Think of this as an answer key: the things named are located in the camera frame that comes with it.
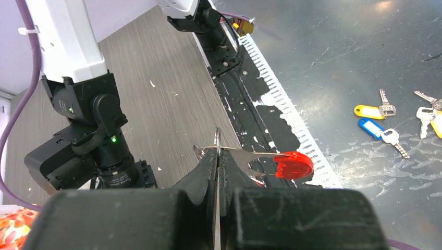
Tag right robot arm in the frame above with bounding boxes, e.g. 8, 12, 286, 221
24, 1, 157, 194

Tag orange floral cloth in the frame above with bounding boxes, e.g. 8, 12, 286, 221
1, 208, 39, 250

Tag key with blue tag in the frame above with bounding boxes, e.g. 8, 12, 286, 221
358, 118, 410, 159

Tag white slotted cable duct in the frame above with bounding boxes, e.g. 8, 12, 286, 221
239, 34, 343, 189

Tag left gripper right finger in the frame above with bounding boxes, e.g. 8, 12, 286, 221
219, 150, 259, 249

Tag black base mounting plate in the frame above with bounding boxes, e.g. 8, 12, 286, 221
207, 41, 324, 189

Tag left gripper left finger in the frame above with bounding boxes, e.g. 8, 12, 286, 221
173, 149, 218, 249

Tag key with yellow tag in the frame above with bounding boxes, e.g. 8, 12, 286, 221
353, 89, 396, 120

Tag metal keyring holder red handle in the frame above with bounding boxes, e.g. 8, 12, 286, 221
193, 127, 314, 187

